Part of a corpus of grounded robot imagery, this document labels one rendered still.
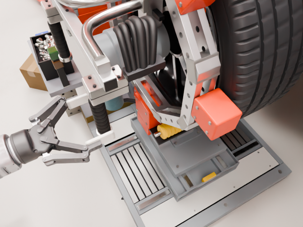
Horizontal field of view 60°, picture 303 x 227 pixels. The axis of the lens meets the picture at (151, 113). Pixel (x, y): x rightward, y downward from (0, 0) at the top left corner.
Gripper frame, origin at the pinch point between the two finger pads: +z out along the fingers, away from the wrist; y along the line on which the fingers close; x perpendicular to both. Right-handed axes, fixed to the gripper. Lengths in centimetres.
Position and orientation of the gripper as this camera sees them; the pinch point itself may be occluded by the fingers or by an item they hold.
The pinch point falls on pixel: (98, 115)
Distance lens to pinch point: 66.7
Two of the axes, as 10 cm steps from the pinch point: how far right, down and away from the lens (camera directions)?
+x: 0.0, -5.9, -8.1
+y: 4.8, 7.1, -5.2
